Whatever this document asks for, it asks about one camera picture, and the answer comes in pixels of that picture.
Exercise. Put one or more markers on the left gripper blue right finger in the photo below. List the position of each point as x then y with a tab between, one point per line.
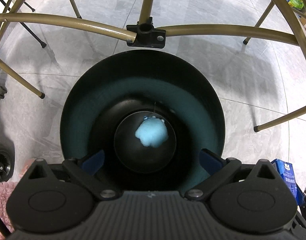
221	171

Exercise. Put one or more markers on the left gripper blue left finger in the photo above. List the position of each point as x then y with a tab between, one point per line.
82	171

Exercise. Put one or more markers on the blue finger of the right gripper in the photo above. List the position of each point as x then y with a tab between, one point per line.
301	199

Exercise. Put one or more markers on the blue handkerchief tissue pack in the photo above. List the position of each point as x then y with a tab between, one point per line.
286	172

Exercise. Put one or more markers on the light blue fluffy ball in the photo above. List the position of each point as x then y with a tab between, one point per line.
152	132

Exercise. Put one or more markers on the black trash bin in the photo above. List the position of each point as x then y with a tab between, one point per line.
110	101

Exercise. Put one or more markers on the pink fluffy rug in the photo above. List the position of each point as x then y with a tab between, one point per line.
6	189

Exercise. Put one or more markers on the folding camping table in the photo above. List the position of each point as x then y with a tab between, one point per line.
144	34

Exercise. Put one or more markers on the green snack bag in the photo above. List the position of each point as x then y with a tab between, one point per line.
297	4

